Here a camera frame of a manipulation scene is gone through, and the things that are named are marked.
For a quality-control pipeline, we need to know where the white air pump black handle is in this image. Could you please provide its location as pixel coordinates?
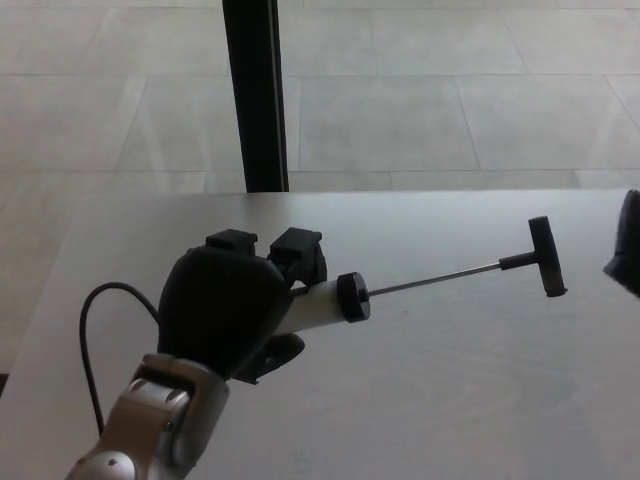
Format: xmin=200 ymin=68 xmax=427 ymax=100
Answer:
xmin=279 ymin=215 xmax=569 ymax=334

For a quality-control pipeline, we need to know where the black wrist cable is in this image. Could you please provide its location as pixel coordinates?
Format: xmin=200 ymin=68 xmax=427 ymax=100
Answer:
xmin=79 ymin=281 xmax=162 ymax=437

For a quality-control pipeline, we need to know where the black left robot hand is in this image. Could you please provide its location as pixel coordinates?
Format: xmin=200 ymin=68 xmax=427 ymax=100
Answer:
xmin=157 ymin=227 xmax=332 ymax=387

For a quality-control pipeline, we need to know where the black vertical post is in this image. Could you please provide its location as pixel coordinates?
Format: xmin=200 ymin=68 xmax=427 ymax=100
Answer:
xmin=222 ymin=0 xmax=292 ymax=194

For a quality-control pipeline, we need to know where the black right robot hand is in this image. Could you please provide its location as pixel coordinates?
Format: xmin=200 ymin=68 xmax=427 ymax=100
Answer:
xmin=602 ymin=188 xmax=640 ymax=301

